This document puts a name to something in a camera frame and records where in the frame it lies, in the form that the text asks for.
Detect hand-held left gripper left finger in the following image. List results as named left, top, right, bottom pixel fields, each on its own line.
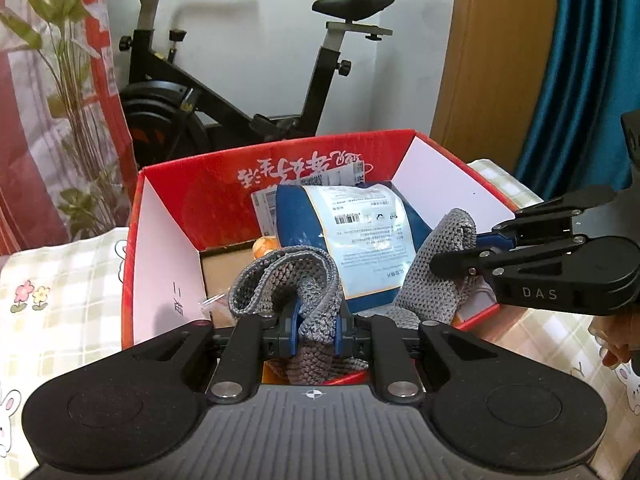
left=145, top=304, right=302, bottom=405

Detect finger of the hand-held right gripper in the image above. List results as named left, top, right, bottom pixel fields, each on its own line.
left=429, top=234, right=590, bottom=281
left=491, top=185, right=617, bottom=252

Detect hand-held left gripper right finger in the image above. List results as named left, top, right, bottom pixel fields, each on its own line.
left=334, top=310, right=485, bottom=404

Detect clear plastic packet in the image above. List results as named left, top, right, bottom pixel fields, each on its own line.
left=199, top=292, right=236, bottom=326

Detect grey knitted cloth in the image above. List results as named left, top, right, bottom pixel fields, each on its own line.
left=228, top=207, right=482, bottom=386

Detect orange soft item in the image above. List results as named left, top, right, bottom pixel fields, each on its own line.
left=251, top=236, right=279, bottom=260

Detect red cardboard box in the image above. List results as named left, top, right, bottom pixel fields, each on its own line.
left=121, top=130, right=544, bottom=386

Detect blue packet with white label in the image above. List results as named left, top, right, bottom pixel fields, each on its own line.
left=274, top=180, right=437, bottom=314

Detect person's right hand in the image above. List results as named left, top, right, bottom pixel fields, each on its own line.
left=587, top=305, right=640, bottom=371

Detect teal curtain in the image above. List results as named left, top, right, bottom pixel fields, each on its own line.
left=515, top=0, right=640, bottom=202

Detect wooden door panel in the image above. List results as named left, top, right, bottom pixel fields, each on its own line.
left=430, top=0, right=567, bottom=182

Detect checkered bunny tablecloth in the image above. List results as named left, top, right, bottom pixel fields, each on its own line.
left=0, top=157, right=640, bottom=480

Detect black exercise bike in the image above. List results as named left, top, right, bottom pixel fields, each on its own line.
left=102, top=0, right=396, bottom=172

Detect printed pink backdrop cloth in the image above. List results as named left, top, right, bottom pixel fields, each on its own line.
left=0, top=0, right=139, bottom=257

